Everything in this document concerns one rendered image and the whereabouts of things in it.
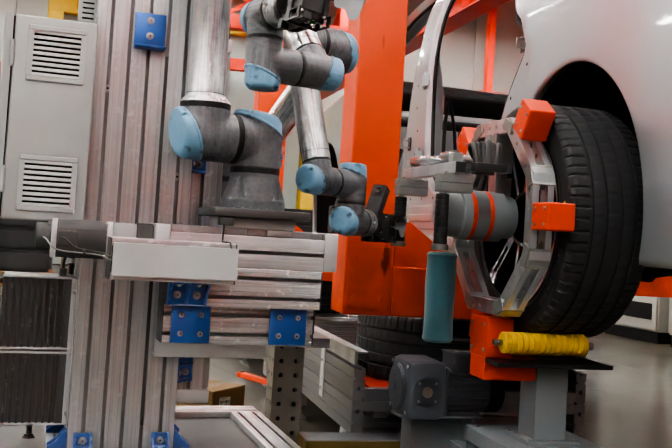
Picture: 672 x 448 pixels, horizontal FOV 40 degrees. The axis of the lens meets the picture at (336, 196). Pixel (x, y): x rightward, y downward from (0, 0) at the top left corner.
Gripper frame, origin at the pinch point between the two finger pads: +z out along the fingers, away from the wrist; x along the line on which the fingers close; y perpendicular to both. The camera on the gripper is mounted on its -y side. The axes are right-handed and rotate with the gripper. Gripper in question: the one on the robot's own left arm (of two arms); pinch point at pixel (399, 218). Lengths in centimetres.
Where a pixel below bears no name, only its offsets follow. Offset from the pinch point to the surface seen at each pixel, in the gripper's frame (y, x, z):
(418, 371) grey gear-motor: 45.2, 4.5, 10.2
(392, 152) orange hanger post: -21.6, -14.6, 21.3
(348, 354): 46, -31, 31
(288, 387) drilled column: 57, -42, 12
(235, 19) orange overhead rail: -247, -571, 666
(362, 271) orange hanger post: 17.2, -19.6, 15.4
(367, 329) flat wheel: 40, -35, 52
